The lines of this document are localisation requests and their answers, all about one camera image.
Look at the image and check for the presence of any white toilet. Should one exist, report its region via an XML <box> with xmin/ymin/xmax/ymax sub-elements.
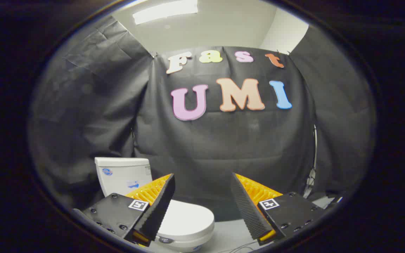
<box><xmin>95</xmin><ymin>157</ymin><xmax>215</xmax><ymax>253</ymax></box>

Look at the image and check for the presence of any white toilet lid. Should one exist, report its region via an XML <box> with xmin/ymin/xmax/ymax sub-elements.
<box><xmin>156</xmin><ymin>199</ymin><xmax>215</xmax><ymax>244</ymax></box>

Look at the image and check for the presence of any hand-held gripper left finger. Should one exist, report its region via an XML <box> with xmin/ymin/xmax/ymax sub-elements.
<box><xmin>82</xmin><ymin>173</ymin><xmax>175</xmax><ymax>247</ymax></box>

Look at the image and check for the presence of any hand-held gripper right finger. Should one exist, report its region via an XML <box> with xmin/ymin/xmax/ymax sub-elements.
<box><xmin>230</xmin><ymin>172</ymin><xmax>325</xmax><ymax>246</ymax></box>

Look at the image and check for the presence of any black backdrop cloth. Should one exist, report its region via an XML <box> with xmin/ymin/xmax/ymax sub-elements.
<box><xmin>28</xmin><ymin>16</ymin><xmax>377</xmax><ymax>222</ymax></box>

